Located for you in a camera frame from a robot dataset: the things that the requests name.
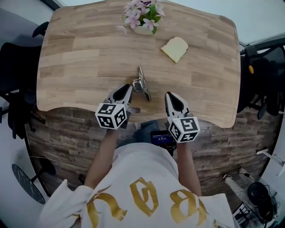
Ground slice of bread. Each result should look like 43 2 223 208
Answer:
160 36 189 64

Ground round black marble side table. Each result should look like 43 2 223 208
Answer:
11 158 56 205

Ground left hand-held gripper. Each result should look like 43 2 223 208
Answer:
95 84 134 130

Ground person's white gold-print shirt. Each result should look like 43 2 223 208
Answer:
37 142 236 228

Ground person's blue jeans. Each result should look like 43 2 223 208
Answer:
128 121 161 147

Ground black round device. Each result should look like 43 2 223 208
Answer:
247 181 278 223

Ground thin white floor cable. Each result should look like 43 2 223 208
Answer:
28 155 90 170

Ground person's right forearm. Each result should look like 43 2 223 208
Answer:
177 140 202 198

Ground black device with screen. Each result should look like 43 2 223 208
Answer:
150 130 178 156

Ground black office chair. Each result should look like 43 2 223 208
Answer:
256 45 285 121
0 89 46 140
237 45 268 114
0 21 49 103

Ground pink flowers in white pot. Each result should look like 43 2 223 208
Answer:
117 0 166 36

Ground person's left forearm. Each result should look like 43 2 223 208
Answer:
84 128 120 190

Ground black floor cable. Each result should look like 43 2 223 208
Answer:
200 171 242 183

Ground silver metal binder clip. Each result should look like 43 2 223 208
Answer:
130 65 152 102

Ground black window frame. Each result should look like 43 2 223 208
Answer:
239 33 285 54
45 0 67 11

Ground black white striped object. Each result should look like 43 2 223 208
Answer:
232 204 253 228

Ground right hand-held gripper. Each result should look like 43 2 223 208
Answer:
165 92 200 143

